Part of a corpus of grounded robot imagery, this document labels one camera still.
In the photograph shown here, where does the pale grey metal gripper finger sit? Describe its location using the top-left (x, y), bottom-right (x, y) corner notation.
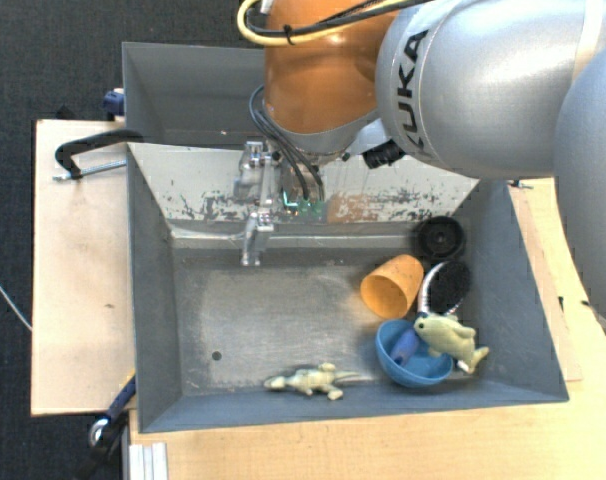
top-left (232, 140), bottom-right (276, 207)
top-left (239, 210), bottom-right (276, 268)

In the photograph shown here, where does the grey metal bin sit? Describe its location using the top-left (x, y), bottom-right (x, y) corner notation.
top-left (121, 41), bottom-right (571, 435)

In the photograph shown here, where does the orange plastic cup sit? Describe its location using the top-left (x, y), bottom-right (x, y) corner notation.
top-left (359, 253), bottom-right (426, 320)

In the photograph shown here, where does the pale green toy lizard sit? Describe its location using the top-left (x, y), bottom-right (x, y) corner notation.
top-left (262, 362), bottom-right (365, 402)

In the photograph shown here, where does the black round cap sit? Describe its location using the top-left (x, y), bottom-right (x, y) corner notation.
top-left (416, 215), bottom-right (468, 261)

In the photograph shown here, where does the pale wood flat board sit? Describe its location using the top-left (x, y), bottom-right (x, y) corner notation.
top-left (30, 119), bottom-right (137, 417)

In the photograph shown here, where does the purple-blue small toy piece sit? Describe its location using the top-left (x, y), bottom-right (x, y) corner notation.
top-left (389, 328), bottom-right (420, 365)

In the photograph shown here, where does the blue plastic bowl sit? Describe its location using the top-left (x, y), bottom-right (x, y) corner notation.
top-left (374, 318), bottom-right (455, 389)

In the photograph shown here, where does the pale green toy fish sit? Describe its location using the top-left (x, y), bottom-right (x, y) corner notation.
top-left (413, 313), bottom-right (491, 374)

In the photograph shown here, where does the black cylinder on white bracket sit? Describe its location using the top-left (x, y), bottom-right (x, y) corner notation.
top-left (350, 119), bottom-right (407, 170)

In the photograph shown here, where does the black hairbrush with silver handle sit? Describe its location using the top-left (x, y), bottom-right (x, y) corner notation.
top-left (416, 259), bottom-right (473, 320)

